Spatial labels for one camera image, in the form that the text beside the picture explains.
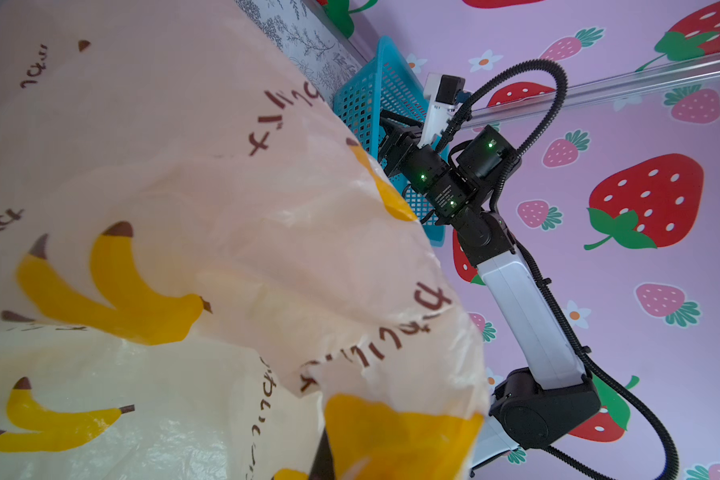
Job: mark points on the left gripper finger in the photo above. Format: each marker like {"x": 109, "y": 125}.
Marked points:
{"x": 323, "y": 464}

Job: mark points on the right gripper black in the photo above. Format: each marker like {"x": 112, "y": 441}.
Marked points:
{"x": 440, "y": 190}

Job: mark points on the banana print plastic bag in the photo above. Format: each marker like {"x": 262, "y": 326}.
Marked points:
{"x": 202, "y": 273}

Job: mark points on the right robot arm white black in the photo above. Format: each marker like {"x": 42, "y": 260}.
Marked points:
{"x": 556, "y": 391}

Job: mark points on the teal plastic basket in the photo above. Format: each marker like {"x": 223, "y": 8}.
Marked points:
{"x": 386, "y": 94}

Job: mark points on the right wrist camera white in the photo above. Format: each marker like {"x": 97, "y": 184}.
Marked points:
{"x": 442, "y": 92}

